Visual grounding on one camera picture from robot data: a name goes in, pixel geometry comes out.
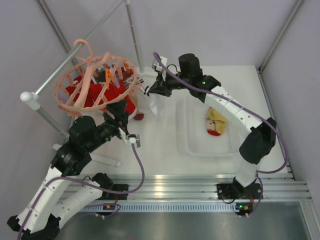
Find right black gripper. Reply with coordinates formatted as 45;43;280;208
149;68;192;98

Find white sock black stripes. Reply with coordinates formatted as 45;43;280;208
137;92;151;114

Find pink round clip hanger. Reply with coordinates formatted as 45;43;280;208
53;38;139;118

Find yellow sock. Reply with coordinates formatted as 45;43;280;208
207;107;228;134

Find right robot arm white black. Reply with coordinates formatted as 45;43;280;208
148;52;277;200

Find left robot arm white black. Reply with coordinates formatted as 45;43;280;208
7;99;129;240

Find orange clothes peg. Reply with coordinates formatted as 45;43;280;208
105;67;115;88

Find red sock white cuff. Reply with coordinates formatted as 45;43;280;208
59;80;136;119

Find white perforated plastic basket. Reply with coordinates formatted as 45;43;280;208
183;96;243;158

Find red white patterned sock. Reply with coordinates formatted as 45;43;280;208
206;118;221;137

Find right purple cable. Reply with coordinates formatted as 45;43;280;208
152;51;288;218

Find purple cable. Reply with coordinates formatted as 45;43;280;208
16;143;146;240
152;51;288;218

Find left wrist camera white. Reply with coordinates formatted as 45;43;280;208
118;128;141;148

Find metal drying rack frame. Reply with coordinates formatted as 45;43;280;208
19;0;173;168

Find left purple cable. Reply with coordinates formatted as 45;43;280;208
16;143;146;240

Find aluminium mounting rail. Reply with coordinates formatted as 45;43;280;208
80;173;312;213

